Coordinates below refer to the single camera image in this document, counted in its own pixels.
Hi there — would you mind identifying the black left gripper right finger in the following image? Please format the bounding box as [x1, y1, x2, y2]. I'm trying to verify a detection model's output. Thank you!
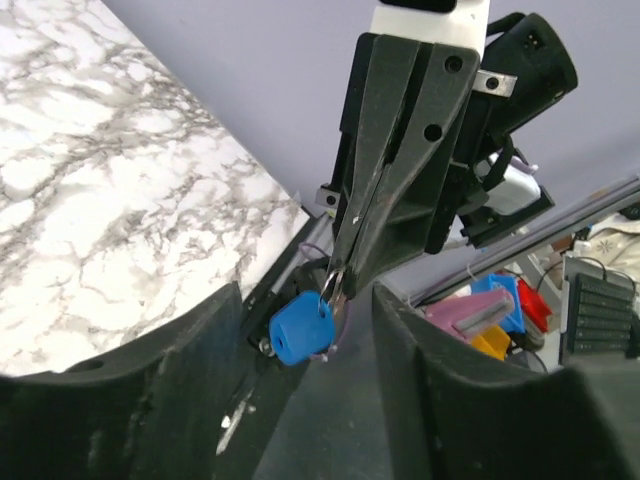
[372, 284, 639, 479]

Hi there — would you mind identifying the blue plastic key tag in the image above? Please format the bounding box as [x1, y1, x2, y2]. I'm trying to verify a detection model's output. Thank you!
[269, 291, 336, 366]

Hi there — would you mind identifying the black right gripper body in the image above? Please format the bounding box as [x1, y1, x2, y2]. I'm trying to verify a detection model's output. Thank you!
[315, 32, 496, 255]

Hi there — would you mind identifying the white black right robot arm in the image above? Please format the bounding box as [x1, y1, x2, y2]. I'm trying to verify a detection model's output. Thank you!
[320, 1, 578, 303]

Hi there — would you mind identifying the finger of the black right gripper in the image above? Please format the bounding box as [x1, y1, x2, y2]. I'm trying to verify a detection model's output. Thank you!
[331, 33, 420, 280]
[344, 42, 480, 299]

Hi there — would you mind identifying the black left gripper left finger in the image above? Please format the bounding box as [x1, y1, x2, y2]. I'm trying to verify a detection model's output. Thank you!
[1, 283, 242, 479]

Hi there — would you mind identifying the silver keyring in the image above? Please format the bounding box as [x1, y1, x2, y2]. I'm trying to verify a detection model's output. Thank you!
[320, 267, 346, 305]

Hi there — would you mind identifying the silver key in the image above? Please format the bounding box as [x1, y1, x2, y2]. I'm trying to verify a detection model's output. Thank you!
[329, 286, 348, 321]

